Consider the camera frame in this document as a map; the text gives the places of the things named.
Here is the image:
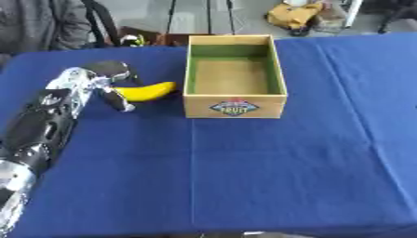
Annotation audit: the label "black chair base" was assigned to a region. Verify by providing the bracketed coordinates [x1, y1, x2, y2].
[376, 5, 417, 35]

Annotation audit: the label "person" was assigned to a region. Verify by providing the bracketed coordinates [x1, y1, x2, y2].
[0, 0, 95, 68]

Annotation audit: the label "black chair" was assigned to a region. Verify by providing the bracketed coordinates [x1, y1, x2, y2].
[79, 0, 123, 49]

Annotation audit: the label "white post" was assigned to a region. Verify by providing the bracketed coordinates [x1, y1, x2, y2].
[343, 0, 365, 30]

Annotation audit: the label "tan cardboard box green inside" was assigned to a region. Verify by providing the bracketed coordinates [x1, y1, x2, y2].
[181, 33, 289, 120]

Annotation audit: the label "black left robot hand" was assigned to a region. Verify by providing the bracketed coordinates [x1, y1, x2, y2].
[79, 59, 147, 113]

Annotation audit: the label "yellow toy banana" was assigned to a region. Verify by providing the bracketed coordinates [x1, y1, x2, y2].
[112, 81, 180, 103]

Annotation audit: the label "black tripod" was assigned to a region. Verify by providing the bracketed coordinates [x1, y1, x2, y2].
[163, 0, 238, 35]

